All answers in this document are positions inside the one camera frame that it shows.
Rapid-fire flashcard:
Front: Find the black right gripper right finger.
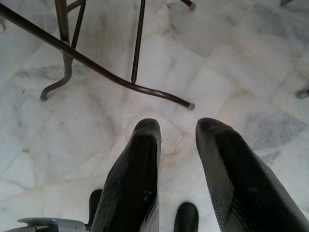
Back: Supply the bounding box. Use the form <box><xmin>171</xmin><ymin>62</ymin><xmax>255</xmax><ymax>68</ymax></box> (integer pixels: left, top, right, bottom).
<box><xmin>195</xmin><ymin>117</ymin><xmax>309</xmax><ymax>232</ymax></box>

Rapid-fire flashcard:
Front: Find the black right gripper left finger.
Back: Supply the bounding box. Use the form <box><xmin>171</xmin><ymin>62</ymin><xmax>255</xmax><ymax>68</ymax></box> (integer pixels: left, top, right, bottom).
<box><xmin>92</xmin><ymin>117</ymin><xmax>162</xmax><ymax>232</ymax></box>

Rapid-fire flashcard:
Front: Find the black robot right foot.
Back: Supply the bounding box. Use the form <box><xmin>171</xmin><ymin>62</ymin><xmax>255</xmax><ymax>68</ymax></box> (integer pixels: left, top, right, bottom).
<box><xmin>173</xmin><ymin>202</ymin><xmax>199</xmax><ymax>232</ymax></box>

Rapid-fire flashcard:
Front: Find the grey black robot right leg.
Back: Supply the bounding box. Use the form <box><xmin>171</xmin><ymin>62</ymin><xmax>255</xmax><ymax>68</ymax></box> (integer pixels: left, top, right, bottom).
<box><xmin>17</xmin><ymin>189</ymin><xmax>103</xmax><ymax>232</ymax></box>

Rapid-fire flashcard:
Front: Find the brown metal table leg bar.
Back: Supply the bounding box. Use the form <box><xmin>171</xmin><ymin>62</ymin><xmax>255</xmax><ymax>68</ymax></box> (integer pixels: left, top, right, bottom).
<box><xmin>0</xmin><ymin>3</ymin><xmax>196</xmax><ymax>111</ymax></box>

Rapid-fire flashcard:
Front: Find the thin brown metal brace rod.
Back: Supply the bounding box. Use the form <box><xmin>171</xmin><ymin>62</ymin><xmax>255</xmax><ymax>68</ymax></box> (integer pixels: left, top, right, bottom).
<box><xmin>130</xmin><ymin>0</ymin><xmax>147</xmax><ymax>83</ymax></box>

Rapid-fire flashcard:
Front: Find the brown metal diagonal strut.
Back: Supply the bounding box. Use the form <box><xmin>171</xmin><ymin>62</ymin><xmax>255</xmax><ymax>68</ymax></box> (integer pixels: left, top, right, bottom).
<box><xmin>67</xmin><ymin>0</ymin><xmax>87</xmax><ymax>48</ymax></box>

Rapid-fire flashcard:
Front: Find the olive metal curved table leg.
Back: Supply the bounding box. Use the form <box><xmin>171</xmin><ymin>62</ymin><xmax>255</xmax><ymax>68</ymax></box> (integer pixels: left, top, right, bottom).
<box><xmin>40</xmin><ymin>0</ymin><xmax>73</xmax><ymax>102</ymax></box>

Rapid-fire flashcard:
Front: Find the brown chair leg grey cap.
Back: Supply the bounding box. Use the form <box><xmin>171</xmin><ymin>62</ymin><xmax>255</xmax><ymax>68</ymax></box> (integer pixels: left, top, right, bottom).
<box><xmin>180</xmin><ymin>0</ymin><xmax>197</xmax><ymax>10</ymax></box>

